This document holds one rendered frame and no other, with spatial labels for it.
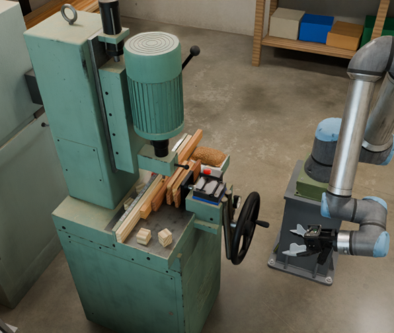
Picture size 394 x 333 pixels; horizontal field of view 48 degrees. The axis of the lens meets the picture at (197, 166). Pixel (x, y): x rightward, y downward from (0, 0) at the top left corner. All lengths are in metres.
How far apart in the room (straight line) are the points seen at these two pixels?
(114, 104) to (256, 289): 1.43
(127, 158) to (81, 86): 0.32
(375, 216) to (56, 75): 1.20
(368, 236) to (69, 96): 1.13
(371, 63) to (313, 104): 2.38
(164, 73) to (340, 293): 1.68
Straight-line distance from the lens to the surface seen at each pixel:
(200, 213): 1.63
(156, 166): 1.63
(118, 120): 1.54
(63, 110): 1.60
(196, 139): 1.91
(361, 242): 1.68
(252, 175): 3.15
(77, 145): 1.67
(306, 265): 2.59
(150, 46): 1.38
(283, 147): 3.43
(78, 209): 1.86
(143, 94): 1.40
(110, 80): 1.46
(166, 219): 1.63
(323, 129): 2.07
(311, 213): 2.29
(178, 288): 1.80
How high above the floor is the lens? 2.10
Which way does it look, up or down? 41 degrees down
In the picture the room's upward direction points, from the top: 1 degrees counter-clockwise
